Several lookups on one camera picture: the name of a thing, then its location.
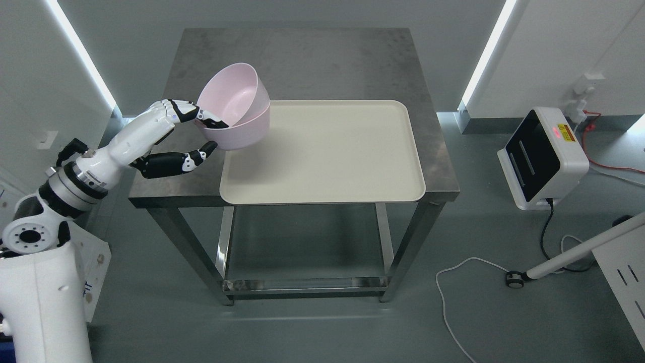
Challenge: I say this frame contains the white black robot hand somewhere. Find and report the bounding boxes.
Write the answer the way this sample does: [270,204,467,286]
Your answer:
[78,99,231,186]

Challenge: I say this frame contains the pink bowl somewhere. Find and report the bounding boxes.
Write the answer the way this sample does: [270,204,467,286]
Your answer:
[197,63,271,129]
[194,105,271,151]

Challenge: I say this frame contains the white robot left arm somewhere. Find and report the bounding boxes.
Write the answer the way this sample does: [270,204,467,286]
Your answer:
[2,140,127,362]

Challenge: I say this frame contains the white labelled sign panel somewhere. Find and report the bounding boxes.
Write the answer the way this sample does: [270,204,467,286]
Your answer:
[0,166,111,323]

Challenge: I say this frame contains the stainless steel table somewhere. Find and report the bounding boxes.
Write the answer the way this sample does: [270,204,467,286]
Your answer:
[129,28,460,306]

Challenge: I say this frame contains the cream plastic tray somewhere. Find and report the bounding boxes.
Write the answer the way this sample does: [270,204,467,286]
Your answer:
[219,100,426,205]

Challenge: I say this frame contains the white wheeled stand leg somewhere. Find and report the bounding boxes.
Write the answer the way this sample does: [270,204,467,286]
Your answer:
[505,212,644,289]

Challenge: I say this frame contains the white black device box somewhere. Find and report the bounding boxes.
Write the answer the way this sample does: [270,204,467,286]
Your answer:
[497,106,590,211]

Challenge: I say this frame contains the white perforated panel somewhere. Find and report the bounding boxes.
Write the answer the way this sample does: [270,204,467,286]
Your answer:
[593,230,644,347]

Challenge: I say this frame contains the white floor cable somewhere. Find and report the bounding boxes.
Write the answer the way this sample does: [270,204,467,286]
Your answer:
[436,234,580,363]

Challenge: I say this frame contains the black power cable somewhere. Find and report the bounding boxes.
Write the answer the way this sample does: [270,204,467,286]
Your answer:
[539,198,595,272]

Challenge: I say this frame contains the white wall socket plug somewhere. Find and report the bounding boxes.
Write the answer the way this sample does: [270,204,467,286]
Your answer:
[564,72,606,125]

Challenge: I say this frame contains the red cable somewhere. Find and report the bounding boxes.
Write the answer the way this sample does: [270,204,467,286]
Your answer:
[580,111,645,174]

